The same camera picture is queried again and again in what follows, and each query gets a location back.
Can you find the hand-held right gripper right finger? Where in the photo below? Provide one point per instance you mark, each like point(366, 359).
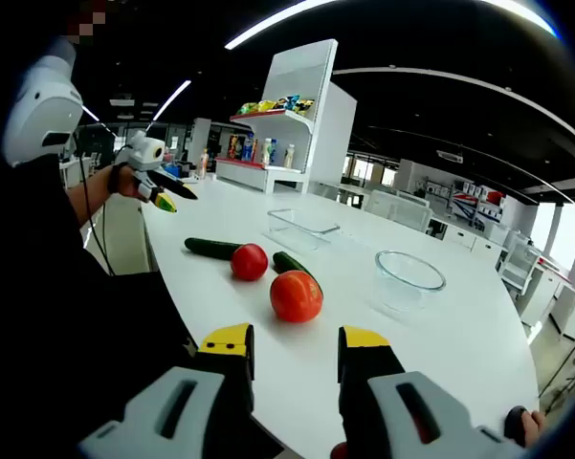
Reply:
point(411, 421)

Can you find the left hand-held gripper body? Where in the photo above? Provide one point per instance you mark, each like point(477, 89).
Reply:
point(146, 152)

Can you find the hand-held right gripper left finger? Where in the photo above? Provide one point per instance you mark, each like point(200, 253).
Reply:
point(182, 411)

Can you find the dark green cucumber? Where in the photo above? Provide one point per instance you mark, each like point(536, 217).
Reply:
point(210, 248)
point(288, 261)

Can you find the red tomato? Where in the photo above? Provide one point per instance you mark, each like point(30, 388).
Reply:
point(296, 296)
point(249, 261)

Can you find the rectangular glass storage container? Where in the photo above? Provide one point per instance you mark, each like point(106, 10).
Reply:
point(287, 220)

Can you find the round glass bowl container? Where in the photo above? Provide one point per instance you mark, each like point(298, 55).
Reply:
point(397, 287)

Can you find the person's left hand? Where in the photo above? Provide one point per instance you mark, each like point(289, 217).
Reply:
point(125, 185)

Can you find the person's right hand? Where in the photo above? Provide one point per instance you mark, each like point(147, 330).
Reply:
point(535, 424)

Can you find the orange white bottle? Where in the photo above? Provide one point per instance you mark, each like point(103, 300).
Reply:
point(203, 162)

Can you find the straight ceiling light strip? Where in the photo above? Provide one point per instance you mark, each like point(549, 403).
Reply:
point(91, 113)
point(172, 99)

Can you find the white table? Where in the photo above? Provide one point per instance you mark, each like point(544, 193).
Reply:
point(411, 344)

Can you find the row of drink bottles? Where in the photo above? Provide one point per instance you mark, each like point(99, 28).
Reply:
point(266, 152)

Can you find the white chest-worn device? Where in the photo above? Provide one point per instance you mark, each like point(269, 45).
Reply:
point(43, 115)

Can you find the row of snack packets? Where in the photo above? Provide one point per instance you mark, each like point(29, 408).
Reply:
point(268, 105)

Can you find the person in black shirt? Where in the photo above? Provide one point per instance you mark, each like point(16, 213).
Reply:
point(76, 311)

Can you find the white display shelf unit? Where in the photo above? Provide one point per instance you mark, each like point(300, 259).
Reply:
point(337, 134)

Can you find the curved ceiling light strip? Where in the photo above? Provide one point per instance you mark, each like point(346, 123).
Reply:
point(268, 27)

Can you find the white low cabinet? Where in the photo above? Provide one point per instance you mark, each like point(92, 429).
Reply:
point(469, 239)

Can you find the white mesh chair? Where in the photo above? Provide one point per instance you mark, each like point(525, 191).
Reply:
point(415, 211)
point(519, 263)

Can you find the display rack with boxes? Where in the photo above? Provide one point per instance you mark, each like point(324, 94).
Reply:
point(473, 201)

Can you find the ceiling air conditioner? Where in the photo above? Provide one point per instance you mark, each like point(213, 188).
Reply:
point(449, 156)

